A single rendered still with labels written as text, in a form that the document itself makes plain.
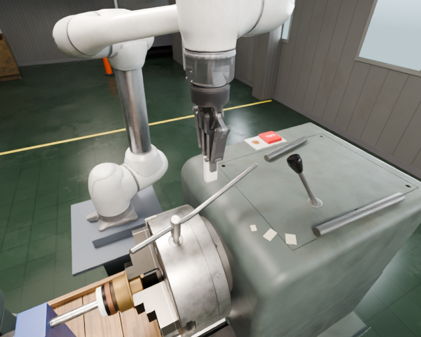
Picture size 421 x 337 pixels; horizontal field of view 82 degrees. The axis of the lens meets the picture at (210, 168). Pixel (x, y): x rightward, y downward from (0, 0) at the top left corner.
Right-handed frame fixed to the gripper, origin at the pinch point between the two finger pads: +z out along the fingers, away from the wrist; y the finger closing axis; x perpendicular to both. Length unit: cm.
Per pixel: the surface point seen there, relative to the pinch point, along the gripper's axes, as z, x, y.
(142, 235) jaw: 15.9, -18.5, -1.7
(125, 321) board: 47, -30, 1
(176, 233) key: 7.4, -12.3, 8.6
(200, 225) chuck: 11.6, -5.5, 5.3
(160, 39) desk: 76, 196, -713
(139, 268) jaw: 22.2, -21.5, 2.8
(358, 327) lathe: 82, 54, 31
